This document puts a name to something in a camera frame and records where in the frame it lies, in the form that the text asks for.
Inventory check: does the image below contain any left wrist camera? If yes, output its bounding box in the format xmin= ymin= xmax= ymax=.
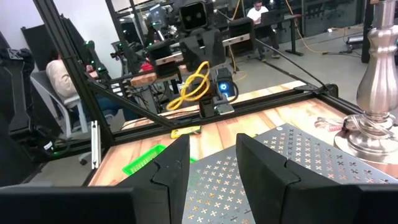
xmin=179 ymin=1 xmax=208 ymax=32

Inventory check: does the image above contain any grey perforated metal shelf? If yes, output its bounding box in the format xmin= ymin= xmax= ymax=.
xmin=182 ymin=123 xmax=398 ymax=224

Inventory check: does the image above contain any grey office chair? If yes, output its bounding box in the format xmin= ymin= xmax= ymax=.
xmin=30 ymin=70 xmax=91 ymax=139

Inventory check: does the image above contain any green plastic basket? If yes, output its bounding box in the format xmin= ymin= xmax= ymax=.
xmin=122 ymin=143 xmax=198 ymax=177

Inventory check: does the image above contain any black aluminium table frame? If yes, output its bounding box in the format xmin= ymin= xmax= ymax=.
xmin=32 ymin=0 xmax=364 ymax=187

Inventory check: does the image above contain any silver metal bracket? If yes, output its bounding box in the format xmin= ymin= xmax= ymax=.
xmin=90 ymin=120 xmax=101 ymax=170

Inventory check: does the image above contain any computer tower blue light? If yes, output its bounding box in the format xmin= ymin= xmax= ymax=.
xmin=215 ymin=67 xmax=239 ymax=100

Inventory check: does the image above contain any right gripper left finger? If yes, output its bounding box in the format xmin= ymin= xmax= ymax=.
xmin=116 ymin=133 xmax=192 ymax=224

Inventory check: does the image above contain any yellow rubber band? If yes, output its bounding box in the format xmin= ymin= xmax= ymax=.
xmin=166 ymin=60 xmax=212 ymax=111

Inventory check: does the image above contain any wooden top workbench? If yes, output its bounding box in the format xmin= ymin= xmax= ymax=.
xmin=129 ymin=73 xmax=185 ymax=88

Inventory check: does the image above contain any black office desk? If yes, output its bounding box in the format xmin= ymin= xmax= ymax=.
xmin=253 ymin=14 xmax=305 ymax=57

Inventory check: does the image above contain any bundled lamp cord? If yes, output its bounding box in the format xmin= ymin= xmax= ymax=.
xmin=313 ymin=116 xmax=348 ymax=133

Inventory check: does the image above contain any yellow crayon pack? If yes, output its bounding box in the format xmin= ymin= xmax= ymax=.
xmin=170 ymin=125 xmax=202 ymax=139

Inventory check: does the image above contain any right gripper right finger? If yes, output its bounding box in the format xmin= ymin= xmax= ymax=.
xmin=235 ymin=133 xmax=359 ymax=224

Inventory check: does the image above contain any person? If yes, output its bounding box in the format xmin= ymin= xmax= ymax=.
xmin=45 ymin=52 xmax=139 ymax=122
xmin=247 ymin=0 xmax=280 ymax=62

